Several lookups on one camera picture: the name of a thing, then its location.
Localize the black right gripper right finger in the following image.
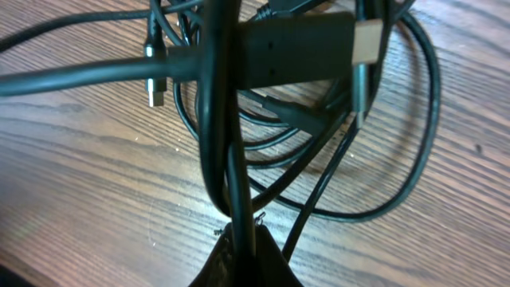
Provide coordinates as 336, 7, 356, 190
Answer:
255, 225, 303, 287

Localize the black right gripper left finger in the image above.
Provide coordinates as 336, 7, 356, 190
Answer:
189, 223, 238, 287

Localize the black USB cable thick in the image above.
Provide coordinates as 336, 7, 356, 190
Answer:
1, 1, 383, 255

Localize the black audio jack cable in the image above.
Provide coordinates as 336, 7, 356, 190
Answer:
0, 0, 208, 108

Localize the black thin USB cable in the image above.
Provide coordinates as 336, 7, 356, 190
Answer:
171, 0, 442, 223

